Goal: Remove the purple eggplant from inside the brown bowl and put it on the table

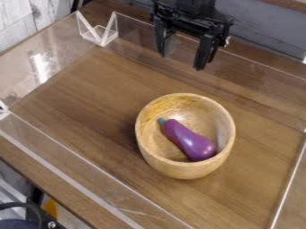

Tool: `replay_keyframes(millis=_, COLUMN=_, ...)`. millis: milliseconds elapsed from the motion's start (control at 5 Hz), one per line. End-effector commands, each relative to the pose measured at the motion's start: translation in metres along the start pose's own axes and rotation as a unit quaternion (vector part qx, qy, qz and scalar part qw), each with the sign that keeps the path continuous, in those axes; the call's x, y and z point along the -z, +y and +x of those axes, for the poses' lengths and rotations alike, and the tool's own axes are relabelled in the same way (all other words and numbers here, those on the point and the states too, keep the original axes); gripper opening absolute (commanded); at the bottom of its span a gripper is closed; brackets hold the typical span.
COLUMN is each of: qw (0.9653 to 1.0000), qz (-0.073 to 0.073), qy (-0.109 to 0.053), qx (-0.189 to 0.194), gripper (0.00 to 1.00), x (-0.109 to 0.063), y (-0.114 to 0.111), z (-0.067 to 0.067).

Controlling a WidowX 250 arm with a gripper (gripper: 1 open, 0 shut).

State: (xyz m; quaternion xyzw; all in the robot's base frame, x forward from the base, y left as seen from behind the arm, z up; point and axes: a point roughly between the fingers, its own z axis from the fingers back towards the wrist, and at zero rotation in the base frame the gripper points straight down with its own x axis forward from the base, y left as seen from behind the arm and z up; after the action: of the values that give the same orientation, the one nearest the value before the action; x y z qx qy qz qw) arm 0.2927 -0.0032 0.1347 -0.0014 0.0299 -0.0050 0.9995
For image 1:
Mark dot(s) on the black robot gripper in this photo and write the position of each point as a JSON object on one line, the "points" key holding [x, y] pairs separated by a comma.
{"points": [[196, 18]]}

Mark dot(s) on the purple toy eggplant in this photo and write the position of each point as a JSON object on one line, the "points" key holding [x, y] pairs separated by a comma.
{"points": [[195, 146]]}

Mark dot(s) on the brown wooden bowl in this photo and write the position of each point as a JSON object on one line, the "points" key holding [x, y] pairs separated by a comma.
{"points": [[206, 118]]}

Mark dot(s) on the black clamp with screw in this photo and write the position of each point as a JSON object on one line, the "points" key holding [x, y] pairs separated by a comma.
{"points": [[45, 213]]}

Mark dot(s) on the clear acrylic tray wall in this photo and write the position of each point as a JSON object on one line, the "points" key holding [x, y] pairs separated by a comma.
{"points": [[69, 99]]}

